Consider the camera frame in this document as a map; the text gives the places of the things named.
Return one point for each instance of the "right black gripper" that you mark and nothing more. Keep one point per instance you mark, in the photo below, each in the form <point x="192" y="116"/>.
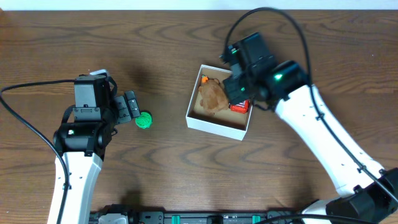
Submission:
<point x="234" y="98"/>

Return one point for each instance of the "red toy fire truck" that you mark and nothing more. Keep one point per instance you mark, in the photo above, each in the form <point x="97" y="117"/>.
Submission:
<point x="242" y="107"/>

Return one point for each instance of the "brown plush toy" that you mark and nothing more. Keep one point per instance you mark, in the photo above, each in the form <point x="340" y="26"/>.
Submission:
<point x="213" y="97"/>

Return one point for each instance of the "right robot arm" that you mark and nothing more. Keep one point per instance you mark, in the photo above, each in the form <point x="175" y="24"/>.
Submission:
<point x="367" y="192"/>

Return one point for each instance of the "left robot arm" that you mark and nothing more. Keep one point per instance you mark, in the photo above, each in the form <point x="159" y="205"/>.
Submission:
<point x="81" y="140"/>

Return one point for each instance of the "white cardboard box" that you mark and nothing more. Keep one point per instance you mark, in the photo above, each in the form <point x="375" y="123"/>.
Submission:
<point x="225" y="123"/>

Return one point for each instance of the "green knitted ball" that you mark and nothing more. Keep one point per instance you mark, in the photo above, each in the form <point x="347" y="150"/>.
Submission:
<point x="144" y="121"/>

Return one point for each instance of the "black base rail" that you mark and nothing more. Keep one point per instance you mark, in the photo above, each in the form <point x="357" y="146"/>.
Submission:
<point x="118" y="214"/>

